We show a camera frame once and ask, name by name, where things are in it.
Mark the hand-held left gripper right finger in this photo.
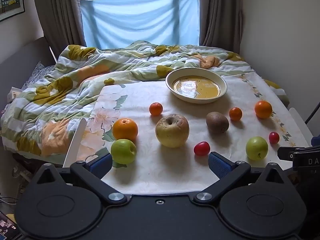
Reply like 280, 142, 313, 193
193, 151, 292, 204

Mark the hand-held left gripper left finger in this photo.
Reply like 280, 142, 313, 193
29, 152, 130, 205

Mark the green apple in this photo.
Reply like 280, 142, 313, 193
245, 136, 269, 161
111, 139, 137, 165

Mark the brown kiwi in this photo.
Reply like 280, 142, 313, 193
206, 111, 229, 134

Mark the large wrinkled yellow apple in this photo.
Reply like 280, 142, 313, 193
155, 114, 190, 148

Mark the cream bowl with yellow inside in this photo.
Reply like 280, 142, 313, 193
165, 67, 228, 104

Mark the white plastic panel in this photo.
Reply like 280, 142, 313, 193
62, 118, 87, 168

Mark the large orange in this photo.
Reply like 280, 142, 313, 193
112, 118, 139, 142

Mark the medium orange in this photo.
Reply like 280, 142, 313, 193
254, 100, 273, 119

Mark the small tangerine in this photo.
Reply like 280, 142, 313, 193
149, 102, 163, 117
229, 107, 243, 121

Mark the cream floral tablecloth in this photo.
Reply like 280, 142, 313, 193
75, 71, 310, 195

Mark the floral striped quilt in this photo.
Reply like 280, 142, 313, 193
0, 41, 290, 159

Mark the patterned grey pillow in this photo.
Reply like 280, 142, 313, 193
21, 61, 57, 90

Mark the laptop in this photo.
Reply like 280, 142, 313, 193
0, 211, 22, 240

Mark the thin white board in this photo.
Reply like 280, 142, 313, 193
49, 46, 58, 64

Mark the grey headboard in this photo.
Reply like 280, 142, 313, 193
0, 38, 55, 110

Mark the light blue window cloth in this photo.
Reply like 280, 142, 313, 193
80, 0, 200, 50

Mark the grey-brown curtain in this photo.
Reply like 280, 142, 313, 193
199, 0, 244, 55
32, 0, 87, 58

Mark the black cable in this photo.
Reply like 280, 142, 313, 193
304, 94, 320, 125

